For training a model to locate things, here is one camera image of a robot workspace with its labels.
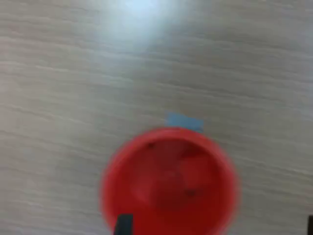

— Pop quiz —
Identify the red plastic cup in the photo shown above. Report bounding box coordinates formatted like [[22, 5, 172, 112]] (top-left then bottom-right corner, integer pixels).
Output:
[[99, 127, 239, 235]]

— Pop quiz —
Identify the long blue tape piece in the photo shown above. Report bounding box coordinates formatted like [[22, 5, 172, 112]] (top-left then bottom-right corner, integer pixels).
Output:
[[166, 112, 205, 133]]

